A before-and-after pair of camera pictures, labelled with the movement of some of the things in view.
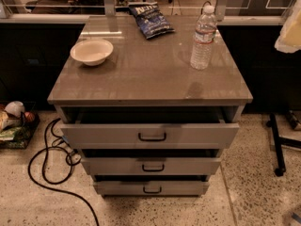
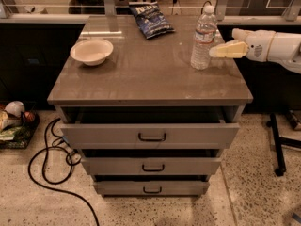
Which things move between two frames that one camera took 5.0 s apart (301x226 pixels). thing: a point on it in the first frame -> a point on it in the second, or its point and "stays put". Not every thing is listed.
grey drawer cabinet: x=147 y=94 stays put
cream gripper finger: x=289 y=40 -> x=237 y=50
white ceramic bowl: x=92 y=52 stays put
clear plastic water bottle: x=205 y=34 stays put
